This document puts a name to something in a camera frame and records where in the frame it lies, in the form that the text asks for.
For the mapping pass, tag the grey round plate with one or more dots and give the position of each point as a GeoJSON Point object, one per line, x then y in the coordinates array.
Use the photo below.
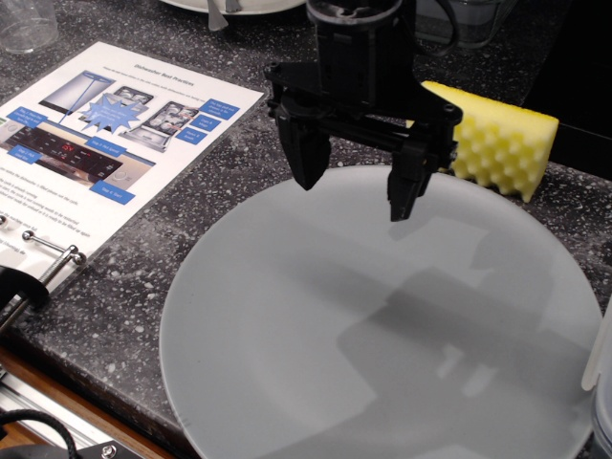
{"type": "Point", "coordinates": [307, 324]}

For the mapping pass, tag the white plate with cutlery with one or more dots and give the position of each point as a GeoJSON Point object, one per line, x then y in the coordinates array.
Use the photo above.
{"type": "Point", "coordinates": [220, 16]}

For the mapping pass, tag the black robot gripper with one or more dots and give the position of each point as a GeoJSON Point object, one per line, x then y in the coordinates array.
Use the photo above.
{"type": "Point", "coordinates": [361, 87]}

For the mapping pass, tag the black tray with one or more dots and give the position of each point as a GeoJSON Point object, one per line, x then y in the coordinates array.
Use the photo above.
{"type": "Point", "coordinates": [574, 86]}

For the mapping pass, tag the aluminium rail with bracket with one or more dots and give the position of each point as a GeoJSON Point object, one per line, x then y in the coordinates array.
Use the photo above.
{"type": "Point", "coordinates": [53, 430]}

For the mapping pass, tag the clear plastic container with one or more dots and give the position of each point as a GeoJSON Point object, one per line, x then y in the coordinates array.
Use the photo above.
{"type": "Point", "coordinates": [477, 21]}

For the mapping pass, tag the yellow foam sponge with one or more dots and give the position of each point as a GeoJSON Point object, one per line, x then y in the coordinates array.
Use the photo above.
{"type": "Point", "coordinates": [499, 145]}

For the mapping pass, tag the clear drinking glass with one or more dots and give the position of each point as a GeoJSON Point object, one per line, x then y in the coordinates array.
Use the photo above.
{"type": "Point", "coordinates": [27, 26]}

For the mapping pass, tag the laminated dishwasher instruction sheet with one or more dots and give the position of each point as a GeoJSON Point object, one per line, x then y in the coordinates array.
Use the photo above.
{"type": "Point", "coordinates": [89, 144]}

